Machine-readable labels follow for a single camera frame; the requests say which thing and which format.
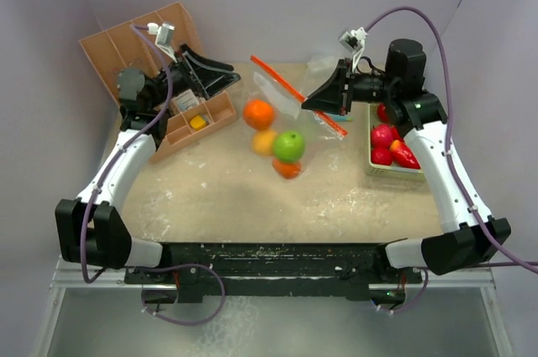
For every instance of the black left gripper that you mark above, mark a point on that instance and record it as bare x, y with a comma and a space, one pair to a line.
192, 79

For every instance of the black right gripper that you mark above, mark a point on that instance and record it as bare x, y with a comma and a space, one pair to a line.
331, 96

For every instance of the clear bag red zipper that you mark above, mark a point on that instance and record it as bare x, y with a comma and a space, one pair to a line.
319, 129

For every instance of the red fake apple with stem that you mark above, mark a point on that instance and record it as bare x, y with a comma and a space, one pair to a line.
381, 136

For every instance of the green fake fruit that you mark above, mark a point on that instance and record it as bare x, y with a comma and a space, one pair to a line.
289, 146

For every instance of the red yellow fake apple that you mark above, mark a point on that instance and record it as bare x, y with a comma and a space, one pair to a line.
381, 156

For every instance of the red fake pepper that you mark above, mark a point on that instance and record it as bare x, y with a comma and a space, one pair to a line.
403, 155

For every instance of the clear bag blue zipper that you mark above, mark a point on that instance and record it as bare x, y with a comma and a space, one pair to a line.
319, 69

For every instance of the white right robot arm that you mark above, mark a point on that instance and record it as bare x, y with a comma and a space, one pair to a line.
467, 223

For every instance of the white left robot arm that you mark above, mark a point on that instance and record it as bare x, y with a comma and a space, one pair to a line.
89, 226

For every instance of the fake orange tangerine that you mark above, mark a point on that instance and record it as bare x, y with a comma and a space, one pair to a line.
258, 114

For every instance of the fake yellow orange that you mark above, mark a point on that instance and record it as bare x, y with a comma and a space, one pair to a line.
262, 142

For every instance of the fake orange persimmon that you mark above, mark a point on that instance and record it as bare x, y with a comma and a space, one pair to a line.
287, 170

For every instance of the green perforated basket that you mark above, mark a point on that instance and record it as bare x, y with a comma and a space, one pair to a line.
394, 170

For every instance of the yellow grey block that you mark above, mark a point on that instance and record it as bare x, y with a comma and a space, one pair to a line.
198, 122

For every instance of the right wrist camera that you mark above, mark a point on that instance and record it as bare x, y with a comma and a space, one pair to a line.
353, 40

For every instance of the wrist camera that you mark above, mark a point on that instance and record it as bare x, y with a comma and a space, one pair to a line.
163, 33
353, 40

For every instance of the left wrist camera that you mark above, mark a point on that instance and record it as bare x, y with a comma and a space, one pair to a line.
163, 33

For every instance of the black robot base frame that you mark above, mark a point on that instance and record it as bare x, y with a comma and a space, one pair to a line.
353, 271

